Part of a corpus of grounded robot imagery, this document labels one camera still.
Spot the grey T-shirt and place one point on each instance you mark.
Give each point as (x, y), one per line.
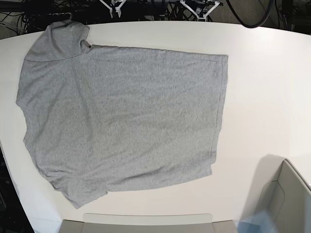
(106, 119)

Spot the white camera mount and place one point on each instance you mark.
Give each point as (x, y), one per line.
(201, 9)
(114, 7)

